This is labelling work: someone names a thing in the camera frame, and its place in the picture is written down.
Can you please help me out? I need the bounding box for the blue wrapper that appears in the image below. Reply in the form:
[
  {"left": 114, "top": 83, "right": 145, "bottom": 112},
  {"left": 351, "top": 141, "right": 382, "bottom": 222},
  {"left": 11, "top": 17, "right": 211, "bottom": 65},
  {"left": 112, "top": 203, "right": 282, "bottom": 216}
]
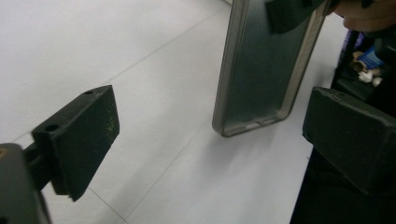
[{"left": 356, "top": 46, "right": 386, "bottom": 71}]

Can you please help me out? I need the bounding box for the white table cover sheet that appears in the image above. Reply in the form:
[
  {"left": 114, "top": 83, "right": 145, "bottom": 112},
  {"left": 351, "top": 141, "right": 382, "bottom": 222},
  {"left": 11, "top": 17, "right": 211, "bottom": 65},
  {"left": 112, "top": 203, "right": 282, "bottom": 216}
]
[{"left": 0, "top": 0, "right": 349, "bottom": 224}]

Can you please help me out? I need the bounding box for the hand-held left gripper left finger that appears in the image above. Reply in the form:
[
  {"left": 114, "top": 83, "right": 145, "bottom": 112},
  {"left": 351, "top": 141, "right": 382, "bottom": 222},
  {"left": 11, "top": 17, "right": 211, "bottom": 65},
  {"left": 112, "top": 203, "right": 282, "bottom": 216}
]
[{"left": 31, "top": 84, "right": 121, "bottom": 203}]

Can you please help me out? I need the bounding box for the white crumpled paper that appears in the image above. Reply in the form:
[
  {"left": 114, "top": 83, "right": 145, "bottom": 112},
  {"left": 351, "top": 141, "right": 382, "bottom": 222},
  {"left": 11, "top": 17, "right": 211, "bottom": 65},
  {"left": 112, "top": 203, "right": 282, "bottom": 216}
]
[{"left": 357, "top": 68, "right": 384, "bottom": 89}]

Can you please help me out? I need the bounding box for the grey phone case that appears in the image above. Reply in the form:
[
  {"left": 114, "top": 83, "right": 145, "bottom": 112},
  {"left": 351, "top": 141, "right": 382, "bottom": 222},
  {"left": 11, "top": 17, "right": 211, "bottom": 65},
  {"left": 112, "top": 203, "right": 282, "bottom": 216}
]
[{"left": 211, "top": 0, "right": 333, "bottom": 138}]

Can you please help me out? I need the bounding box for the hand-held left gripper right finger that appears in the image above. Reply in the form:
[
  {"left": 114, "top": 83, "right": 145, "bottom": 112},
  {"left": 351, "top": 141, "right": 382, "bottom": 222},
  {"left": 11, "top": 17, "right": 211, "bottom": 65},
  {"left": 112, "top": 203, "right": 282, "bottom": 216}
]
[{"left": 302, "top": 86, "right": 396, "bottom": 197}]

